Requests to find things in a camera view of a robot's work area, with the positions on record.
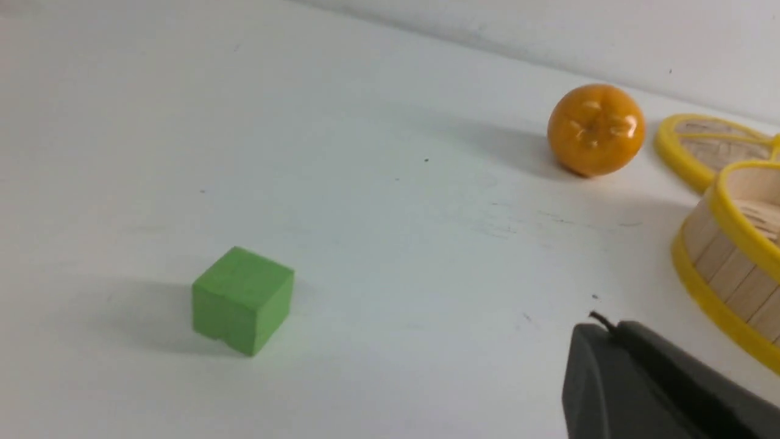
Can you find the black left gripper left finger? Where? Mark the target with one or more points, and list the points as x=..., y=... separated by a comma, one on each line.
x=622, y=380

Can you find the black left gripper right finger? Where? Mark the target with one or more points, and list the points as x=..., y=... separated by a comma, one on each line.
x=708, y=401

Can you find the orange toy fruit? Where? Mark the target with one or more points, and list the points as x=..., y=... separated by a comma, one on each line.
x=595, y=130

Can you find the yellow rimmed woven steamer lid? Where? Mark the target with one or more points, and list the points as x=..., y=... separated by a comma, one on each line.
x=697, y=147

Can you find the yellow rimmed bamboo steamer tray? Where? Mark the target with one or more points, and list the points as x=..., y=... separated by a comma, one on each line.
x=726, y=256

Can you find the green foam cube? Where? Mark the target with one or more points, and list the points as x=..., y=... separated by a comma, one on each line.
x=241, y=300

